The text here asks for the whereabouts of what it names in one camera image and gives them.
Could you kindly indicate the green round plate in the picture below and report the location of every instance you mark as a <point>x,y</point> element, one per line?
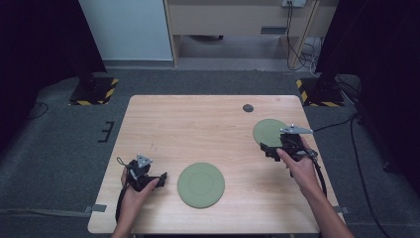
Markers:
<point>200,185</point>
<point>267,132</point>

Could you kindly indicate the person's left hand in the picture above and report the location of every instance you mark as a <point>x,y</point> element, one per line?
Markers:
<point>133,201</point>

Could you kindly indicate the white panel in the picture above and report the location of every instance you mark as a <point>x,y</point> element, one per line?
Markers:
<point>127,29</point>

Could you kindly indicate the grey round table grommet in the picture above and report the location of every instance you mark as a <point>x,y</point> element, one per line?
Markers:
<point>248,108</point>

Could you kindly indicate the light wooden desk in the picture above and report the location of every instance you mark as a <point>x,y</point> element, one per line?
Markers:
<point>228,18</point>

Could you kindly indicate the grey tape strip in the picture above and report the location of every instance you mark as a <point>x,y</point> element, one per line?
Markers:
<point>96,208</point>
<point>342,210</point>

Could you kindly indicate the black curtain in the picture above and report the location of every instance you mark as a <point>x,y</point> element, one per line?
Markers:
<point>386,66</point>
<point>33,49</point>

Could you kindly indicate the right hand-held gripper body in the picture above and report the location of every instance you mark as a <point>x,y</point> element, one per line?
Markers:
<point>292,143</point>

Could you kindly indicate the person's right hand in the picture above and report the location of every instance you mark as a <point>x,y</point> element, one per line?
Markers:
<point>305,172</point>

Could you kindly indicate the black stand with striped base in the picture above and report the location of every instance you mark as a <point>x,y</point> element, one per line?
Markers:
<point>94,91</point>
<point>322,94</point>

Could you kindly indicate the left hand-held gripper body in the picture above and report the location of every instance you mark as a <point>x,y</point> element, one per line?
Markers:
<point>140,173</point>

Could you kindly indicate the grey power strip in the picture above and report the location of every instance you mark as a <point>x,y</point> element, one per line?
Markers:
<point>294,3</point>

